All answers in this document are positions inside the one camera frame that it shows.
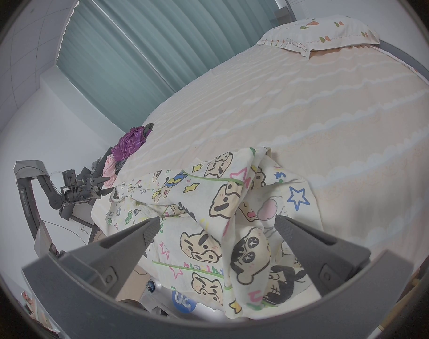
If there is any pink garment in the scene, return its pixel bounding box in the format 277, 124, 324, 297
101, 154, 118, 187

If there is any black chest of drawers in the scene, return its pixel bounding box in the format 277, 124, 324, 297
58, 146, 113, 246

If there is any blue-green curtain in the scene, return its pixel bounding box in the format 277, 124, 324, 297
55, 0, 176, 135
84, 0, 290, 93

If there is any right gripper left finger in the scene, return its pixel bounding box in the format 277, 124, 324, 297
61, 216, 161, 297

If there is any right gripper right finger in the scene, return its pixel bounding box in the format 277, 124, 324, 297
275, 215, 371, 296

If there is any purple garment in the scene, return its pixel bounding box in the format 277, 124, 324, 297
111, 126, 149, 161

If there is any white printed pyjama top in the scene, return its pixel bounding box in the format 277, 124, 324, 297
106, 146, 324, 320

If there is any bed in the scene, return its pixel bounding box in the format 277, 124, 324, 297
91, 0, 429, 317

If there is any white printed pillow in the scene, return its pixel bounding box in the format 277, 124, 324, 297
256, 16, 381, 60

